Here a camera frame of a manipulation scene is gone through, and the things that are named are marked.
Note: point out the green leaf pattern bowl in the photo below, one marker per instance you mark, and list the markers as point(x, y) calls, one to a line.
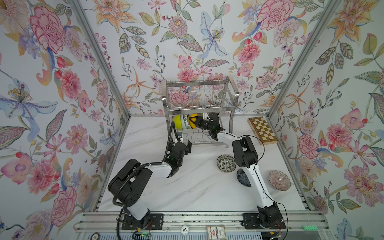
point(188, 122)

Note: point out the lime green plastic bowl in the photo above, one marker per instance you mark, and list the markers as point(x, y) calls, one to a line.
point(178, 122)

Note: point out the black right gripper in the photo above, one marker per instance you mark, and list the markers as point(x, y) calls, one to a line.
point(199, 122)

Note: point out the yellow plastic bowl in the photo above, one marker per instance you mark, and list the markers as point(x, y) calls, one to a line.
point(193, 120)

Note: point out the stainless steel dish rack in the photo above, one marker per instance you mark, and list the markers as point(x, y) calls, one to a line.
point(183, 99)

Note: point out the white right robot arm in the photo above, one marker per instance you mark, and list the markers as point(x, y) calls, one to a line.
point(246, 157)

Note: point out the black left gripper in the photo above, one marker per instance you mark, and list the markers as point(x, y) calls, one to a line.
point(187, 149)

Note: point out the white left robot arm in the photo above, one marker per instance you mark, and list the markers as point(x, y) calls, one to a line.
point(130, 182)

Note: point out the wooden chessboard box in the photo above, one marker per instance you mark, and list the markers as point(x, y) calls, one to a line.
point(262, 130)

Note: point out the dark blue floral bowl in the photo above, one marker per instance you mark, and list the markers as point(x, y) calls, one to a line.
point(242, 178)

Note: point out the pink ribbed glass bowl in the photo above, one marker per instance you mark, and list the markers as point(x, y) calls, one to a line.
point(279, 180)

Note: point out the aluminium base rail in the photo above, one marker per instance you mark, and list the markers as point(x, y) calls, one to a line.
point(294, 225)

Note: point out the black white patterned bowl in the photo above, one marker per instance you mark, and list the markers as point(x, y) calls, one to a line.
point(226, 163)

